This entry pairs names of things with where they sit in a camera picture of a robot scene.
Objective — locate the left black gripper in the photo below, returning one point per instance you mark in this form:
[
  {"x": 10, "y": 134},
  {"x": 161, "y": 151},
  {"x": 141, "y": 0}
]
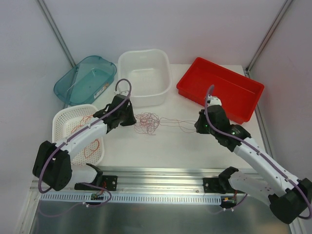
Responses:
[{"x": 125, "y": 113}]

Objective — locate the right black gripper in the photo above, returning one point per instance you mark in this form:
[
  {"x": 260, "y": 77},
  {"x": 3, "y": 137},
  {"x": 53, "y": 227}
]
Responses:
[{"x": 203, "y": 123}]

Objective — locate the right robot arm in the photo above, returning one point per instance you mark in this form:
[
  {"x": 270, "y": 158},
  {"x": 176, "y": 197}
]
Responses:
[{"x": 285, "y": 194}]

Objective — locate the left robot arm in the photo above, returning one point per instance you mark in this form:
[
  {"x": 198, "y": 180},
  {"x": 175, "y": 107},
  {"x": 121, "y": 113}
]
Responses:
[{"x": 53, "y": 161}]

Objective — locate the red plastic tray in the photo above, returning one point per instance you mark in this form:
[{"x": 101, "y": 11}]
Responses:
[{"x": 239, "y": 95}]

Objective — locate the white plastic tub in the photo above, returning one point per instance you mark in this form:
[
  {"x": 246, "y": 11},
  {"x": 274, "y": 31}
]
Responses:
[{"x": 149, "y": 73}]

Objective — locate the teal transparent plastic bin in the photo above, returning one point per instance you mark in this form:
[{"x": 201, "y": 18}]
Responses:
[{"x": 86, "y": 81}]

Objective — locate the white perforated basket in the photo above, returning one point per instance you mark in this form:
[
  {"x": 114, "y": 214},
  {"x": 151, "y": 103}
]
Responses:
[{"x": 71, "y": 119}]

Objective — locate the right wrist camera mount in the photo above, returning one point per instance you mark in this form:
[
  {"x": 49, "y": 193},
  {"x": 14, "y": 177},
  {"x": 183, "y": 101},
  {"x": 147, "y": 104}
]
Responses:
[{"x": 212, "y": 100}]

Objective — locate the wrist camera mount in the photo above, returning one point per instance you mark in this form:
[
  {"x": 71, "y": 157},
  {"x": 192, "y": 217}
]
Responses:
[
  {"x": 125, "y": 93},
  {"x": 212, "y": 100}
]

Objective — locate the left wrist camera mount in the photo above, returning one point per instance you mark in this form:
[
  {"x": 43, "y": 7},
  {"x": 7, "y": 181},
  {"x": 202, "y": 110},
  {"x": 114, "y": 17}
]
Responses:
[{"x": 125, "y": 93}]

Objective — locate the right aluminium frame post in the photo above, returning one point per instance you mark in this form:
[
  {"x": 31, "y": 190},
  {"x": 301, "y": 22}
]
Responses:
[{"x": 270, "y": 32}]

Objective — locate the aluminium frame post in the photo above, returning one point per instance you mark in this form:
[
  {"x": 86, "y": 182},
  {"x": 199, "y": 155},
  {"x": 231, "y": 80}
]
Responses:
[
  {"x": 57, "y": 33},
  {"x": 270, "y": 32}
]

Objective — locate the aluminium mounting rail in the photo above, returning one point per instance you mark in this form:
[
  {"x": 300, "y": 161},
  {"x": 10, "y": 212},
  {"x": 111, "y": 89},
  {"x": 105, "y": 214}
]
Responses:
[{"x": 146, "y": 180}]

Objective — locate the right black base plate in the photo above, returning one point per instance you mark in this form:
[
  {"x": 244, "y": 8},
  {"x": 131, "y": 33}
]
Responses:
[{"x": 216, "y": 185}]

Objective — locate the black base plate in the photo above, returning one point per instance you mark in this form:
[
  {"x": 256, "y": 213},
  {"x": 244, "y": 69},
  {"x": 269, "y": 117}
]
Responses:
[
  {"x": 216, "y": 185},
  {"x": 109, "y": 182}
]

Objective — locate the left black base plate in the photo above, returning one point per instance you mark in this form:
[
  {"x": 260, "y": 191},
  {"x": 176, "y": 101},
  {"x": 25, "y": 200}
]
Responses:
[{"x": 109, "y": 182}]

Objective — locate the white slotted cable duct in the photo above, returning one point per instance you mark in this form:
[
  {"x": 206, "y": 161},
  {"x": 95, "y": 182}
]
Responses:
[{"x": 132, "y": 198}]

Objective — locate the left aluminium frame post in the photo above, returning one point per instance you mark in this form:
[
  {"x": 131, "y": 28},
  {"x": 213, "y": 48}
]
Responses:
[{"x": 57, "y": 33}]

